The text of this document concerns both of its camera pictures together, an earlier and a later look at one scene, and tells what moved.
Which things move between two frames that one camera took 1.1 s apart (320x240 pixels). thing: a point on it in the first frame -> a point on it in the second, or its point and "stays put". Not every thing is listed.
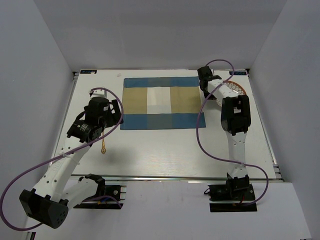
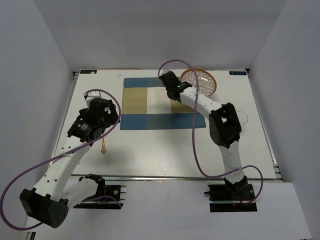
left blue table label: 88,71 stays put
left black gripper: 114,117 stays put
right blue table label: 237,73 stays put
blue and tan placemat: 162,103 stays put
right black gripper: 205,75 -> 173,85
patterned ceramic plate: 235,86 -> 207,84
